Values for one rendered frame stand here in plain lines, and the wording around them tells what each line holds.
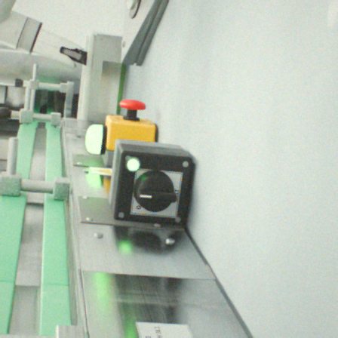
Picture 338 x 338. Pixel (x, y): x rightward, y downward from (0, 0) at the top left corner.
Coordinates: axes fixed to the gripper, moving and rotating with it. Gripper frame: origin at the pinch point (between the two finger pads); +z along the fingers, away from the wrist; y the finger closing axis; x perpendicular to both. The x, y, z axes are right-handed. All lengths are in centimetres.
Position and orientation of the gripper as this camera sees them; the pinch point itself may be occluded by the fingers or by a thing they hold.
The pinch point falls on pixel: (102, 64)
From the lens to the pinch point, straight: 162.7
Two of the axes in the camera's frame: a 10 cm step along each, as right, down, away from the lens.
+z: 9.1, 3.4, 2.2
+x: 3.7, -9.2, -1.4
